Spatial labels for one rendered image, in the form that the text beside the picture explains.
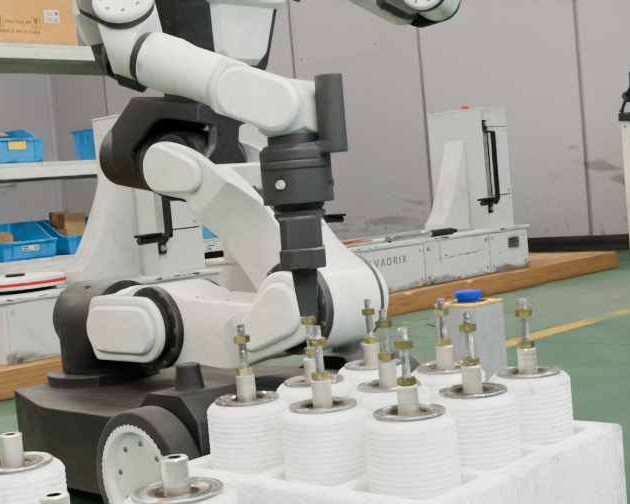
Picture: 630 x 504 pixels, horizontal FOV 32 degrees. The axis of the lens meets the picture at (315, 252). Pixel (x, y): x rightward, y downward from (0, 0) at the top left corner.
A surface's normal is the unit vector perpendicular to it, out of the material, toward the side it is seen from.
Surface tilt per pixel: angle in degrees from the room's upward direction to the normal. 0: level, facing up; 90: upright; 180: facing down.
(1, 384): 90
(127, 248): 90
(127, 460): 90
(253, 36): 100
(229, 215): 110
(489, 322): 90
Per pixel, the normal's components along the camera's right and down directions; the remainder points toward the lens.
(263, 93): -0.37, 0.08
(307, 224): -0.02, 0.06
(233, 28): 0.78, 0.15
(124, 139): -0.69, 0.10
